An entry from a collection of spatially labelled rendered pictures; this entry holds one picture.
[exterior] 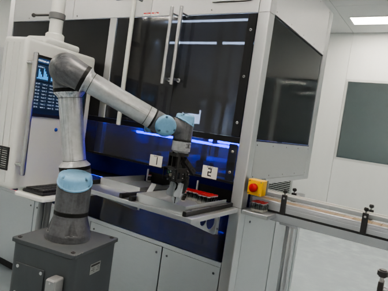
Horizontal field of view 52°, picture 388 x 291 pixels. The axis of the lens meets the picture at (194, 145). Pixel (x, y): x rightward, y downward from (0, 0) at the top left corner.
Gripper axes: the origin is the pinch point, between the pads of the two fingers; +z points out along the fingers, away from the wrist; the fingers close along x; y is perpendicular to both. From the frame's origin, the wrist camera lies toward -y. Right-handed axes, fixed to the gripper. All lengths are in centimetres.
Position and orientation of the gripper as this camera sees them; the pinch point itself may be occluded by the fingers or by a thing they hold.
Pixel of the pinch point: (176, 200)
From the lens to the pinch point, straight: 163.2
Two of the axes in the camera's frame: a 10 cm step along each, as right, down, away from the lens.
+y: -5.4, -0.4, -8.4
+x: 8.3, 1.5, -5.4
